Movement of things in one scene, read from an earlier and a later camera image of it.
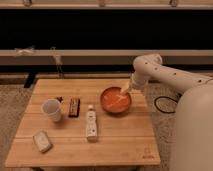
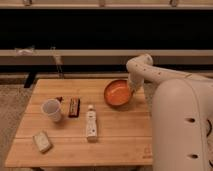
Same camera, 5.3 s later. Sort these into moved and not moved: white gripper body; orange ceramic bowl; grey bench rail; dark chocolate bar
Moved: orange ceramic bowl
Not moved: dark chocolate bar; grey bench rail; white gripper body
